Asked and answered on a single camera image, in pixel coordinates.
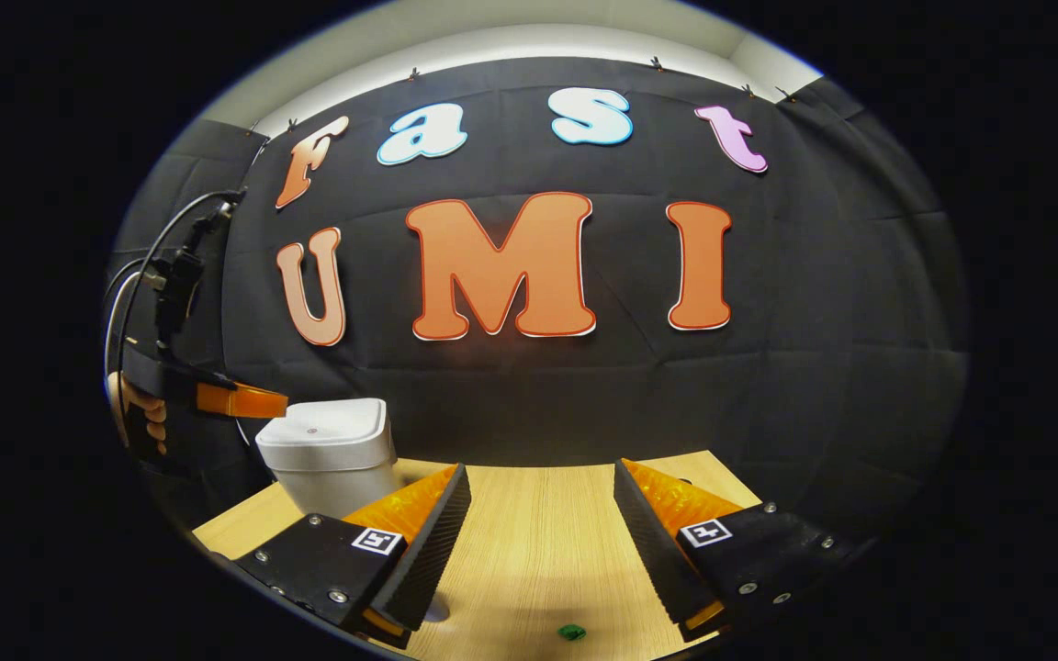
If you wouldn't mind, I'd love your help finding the wooden desktop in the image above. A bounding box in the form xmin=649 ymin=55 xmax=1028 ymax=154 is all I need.
xmin=192 ymin=450 xmax=764 ymax=661

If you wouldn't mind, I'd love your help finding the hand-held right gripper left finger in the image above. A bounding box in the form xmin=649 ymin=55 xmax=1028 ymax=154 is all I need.
xmin=233 ymin=463 xmax=473 ymax=648

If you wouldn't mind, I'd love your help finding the black backdrop cloth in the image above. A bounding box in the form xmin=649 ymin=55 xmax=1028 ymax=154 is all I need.
xmin=105 ymin=57 xmax=971 ymax=552

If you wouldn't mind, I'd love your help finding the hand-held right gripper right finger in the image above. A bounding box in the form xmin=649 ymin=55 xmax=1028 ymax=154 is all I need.
xmin=613 ymin=458 xmax=874 ymax=644

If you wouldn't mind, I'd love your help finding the white desktop garbage bin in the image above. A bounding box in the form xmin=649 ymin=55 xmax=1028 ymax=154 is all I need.
xmin=255 ymin=398 xmax=401 ymax=520

